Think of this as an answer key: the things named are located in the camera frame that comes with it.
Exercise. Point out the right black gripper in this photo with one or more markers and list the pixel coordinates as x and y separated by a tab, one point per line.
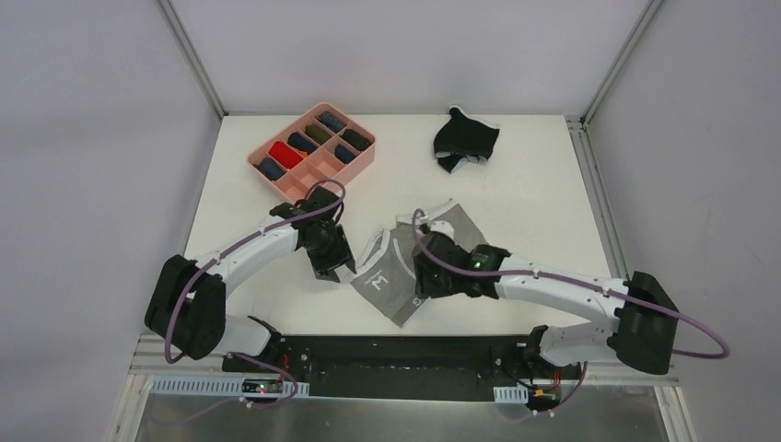
427	275

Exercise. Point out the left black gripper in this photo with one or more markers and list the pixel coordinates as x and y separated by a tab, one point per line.
331	257

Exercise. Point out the grey underwear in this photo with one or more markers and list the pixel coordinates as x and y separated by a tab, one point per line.
385	272

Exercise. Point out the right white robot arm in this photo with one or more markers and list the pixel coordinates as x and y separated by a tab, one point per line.
632	321

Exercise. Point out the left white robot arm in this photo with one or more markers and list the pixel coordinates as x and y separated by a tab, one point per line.
188	307

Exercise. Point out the small navy rolled underwear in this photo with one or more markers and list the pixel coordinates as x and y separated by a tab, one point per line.
343	154

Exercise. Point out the dark blue rolled underwear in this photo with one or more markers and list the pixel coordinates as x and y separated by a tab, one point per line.
270	169

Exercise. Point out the red rolled underwear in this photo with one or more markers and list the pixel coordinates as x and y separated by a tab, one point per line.
285	155

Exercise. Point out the black rolled underwear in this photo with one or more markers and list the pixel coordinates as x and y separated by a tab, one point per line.
356	140

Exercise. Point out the olive rolled underwear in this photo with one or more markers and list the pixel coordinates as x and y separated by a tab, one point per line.
317	134

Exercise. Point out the striped rolled underwear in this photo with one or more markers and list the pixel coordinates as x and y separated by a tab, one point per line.
332	122

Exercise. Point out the pink divided organizer tray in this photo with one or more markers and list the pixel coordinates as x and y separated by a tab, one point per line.
322	164

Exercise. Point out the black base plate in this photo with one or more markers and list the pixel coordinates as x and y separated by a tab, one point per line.
426	368

